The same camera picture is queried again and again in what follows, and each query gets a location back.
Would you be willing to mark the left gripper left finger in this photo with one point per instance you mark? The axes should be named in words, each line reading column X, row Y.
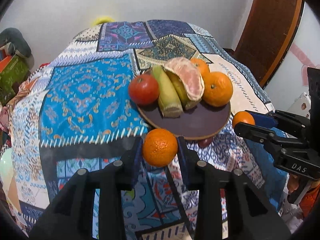
column 70, row 214

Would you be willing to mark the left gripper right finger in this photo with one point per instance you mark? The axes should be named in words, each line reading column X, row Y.
column 250, row 215

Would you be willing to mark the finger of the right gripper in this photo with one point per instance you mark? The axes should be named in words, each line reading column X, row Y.
column 289, row 154
column 292, row 124

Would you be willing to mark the tiny mandarin orange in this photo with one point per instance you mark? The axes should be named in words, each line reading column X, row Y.
column 243, row 116

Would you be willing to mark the large orange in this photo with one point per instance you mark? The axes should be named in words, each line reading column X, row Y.
column 218, row 89

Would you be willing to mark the medium orange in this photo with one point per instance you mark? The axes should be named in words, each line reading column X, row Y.
column 201, row 65

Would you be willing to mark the small mandarin orange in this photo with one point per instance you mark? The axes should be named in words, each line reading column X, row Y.
column 159, row 148

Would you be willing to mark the peeled pomelo segment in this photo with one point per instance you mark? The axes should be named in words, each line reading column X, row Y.
column 188, row 74

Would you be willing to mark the yellow-green banana half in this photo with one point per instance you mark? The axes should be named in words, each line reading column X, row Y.
column 168, row 100

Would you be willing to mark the red tomato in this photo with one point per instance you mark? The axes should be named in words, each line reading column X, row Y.
column 143, row 90

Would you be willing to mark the brown wooden door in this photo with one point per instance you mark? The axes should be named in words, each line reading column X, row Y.
column 267, row 36

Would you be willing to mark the dark red grape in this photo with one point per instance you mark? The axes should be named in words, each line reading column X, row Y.
column 205, row 142

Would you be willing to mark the dark purple plate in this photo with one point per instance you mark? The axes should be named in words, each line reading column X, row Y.
column 202, row 122

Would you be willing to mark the patchwork patterned bedspread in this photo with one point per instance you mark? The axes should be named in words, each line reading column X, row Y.
column 76, row 113

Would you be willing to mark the green storage box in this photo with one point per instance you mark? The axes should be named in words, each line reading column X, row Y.
column 14, row 71

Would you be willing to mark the grey plush pillow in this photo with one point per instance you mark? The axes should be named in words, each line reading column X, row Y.
column 12, row 42

